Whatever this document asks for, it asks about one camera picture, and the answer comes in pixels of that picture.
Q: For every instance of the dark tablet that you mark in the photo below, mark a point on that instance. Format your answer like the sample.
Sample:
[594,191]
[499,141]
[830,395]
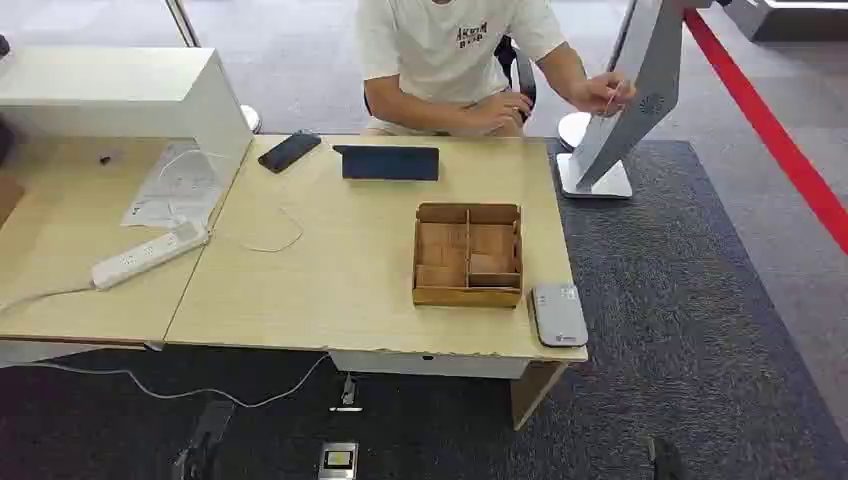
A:
[389,163]

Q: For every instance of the robot's black foot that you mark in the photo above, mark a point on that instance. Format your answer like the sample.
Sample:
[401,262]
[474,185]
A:
[206,434]
[666,458]

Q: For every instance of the person's right hand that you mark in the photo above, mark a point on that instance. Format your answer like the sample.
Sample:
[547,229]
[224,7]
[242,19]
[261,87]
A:
[498,111]

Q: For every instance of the thin card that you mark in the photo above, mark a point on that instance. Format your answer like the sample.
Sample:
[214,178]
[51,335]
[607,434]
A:
[614,97]

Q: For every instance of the pale wooden side desk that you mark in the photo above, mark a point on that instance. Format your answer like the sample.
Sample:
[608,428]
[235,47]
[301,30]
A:
[66,265]

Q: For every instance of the person's left hand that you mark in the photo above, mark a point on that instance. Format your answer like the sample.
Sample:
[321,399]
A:
[596,93]

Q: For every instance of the white desk partition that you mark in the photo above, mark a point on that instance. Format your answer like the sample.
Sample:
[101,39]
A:
[126,99]

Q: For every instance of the white round base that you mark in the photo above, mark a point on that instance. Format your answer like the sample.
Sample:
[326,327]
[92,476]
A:
[252,118]
[571,131]

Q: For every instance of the dark grey rug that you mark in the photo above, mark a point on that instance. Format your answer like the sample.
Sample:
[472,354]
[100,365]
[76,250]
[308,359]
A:
[669,318]

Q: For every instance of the black office chair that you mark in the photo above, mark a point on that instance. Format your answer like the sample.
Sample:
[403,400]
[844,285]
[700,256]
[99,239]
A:
[520,66]

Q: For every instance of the person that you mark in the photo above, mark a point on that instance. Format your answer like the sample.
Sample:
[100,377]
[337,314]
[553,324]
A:
[437,53]

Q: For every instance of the clear plastic sheet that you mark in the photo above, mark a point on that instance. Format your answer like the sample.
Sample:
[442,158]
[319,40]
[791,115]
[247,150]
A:
[173,192]

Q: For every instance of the metal pole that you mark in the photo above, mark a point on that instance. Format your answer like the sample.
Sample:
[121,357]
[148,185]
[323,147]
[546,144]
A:
[182,23]

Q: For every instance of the black smartphone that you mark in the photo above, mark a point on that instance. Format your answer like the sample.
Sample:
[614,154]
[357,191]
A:
[289,152]

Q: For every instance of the wooden compartment box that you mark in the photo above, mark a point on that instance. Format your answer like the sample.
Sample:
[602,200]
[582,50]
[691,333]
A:
[467,255]

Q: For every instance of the small silver floor device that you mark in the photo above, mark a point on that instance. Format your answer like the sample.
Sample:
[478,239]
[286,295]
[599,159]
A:
[338,461]

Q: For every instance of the robot's black left foot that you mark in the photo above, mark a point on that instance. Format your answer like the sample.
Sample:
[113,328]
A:
[206,434]

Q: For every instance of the small metal floor bracket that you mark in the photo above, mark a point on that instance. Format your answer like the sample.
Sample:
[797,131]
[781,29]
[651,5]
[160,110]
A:
[348,394]

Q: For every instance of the white power strip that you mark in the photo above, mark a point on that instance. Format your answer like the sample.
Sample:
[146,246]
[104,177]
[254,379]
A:
[147,256]

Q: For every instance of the grey card case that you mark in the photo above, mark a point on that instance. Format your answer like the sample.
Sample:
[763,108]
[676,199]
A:
[560,316]

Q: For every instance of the robot's black right foot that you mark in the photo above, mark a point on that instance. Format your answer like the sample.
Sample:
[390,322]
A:
[666,458]

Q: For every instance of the silver kiosk stand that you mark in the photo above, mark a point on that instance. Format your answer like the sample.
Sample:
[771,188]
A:
[636,86]

